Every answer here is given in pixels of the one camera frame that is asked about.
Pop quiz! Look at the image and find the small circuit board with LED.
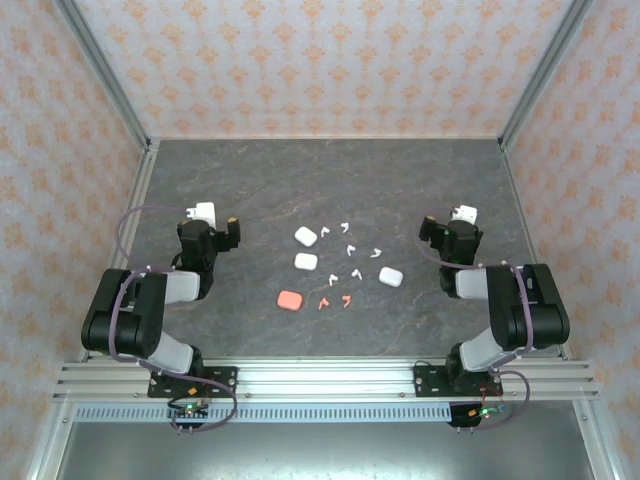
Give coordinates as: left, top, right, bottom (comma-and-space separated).
167, 402, 211, 426
467, 403, 511, 421

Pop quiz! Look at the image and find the brushed metal panel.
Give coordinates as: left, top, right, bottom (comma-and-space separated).
57, 422, 599, 480

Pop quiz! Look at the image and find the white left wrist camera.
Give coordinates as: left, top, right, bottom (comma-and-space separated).
185, 201, 217, 225

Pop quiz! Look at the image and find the aluminium side rail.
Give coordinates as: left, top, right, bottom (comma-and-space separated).
498, 139, 572, 361
74, 139, 161, 364

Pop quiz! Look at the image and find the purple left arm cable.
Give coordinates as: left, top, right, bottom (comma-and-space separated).
108, 204, 239, 434

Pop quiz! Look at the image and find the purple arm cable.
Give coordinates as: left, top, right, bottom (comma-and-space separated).
108, 204, 239, 434
415, 204, 532, 434

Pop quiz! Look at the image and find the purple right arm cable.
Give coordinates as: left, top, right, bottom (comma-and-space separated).
415, 204, 532, 434

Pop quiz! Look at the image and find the aluminium corner post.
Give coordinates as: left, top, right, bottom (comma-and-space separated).
497, 0, 597, 151
53, 0, 154, 151

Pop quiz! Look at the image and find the wide aluminium base rail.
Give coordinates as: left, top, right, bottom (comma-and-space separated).
52, 357, 601, 401

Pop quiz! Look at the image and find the grey slotted cable duct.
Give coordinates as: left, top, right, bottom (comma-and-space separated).
74, 403, 454, 425

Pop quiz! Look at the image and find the short aluminium frame post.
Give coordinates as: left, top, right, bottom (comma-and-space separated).
572, 399, 619, 480
24, 399, 76, 480

